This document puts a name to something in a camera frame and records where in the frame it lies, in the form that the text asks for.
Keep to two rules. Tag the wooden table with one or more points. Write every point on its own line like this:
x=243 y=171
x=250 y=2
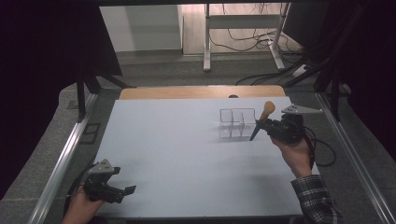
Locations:
x=186 y=92

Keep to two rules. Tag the white power strip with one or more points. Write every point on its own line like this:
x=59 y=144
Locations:
x=299 y=71

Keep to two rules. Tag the black curtain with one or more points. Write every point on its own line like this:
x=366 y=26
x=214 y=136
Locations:
x=46 y=62
x=376 y=77

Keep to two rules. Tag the white board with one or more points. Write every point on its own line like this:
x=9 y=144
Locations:
x=174 y=155

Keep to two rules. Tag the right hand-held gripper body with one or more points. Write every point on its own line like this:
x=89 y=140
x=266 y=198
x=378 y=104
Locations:
x=288 y=127

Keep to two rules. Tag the white desk frame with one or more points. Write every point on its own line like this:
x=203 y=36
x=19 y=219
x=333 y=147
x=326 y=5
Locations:
x=243 y=21

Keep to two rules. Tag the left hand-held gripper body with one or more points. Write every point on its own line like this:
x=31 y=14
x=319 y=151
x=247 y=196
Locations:
x=101 y=183

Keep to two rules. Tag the person's left hand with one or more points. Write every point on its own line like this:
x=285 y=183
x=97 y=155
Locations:
x=79 y=210

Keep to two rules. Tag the clear acrylic organizer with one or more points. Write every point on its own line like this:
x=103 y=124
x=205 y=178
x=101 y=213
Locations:
x=235 y=123

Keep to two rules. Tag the white cabinet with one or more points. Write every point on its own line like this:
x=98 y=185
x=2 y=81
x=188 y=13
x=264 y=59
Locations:
x=143 y=28

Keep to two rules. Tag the aluminium rail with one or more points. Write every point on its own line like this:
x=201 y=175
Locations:
x=351 y=149
x=62 y=155

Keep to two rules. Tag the person's right hand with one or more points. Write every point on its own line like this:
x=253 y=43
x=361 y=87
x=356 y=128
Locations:
x=295 y=155

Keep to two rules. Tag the black metal stand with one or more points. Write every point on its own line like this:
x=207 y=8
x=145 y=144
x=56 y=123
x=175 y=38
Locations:
x=81 y=96
x=334 y=77

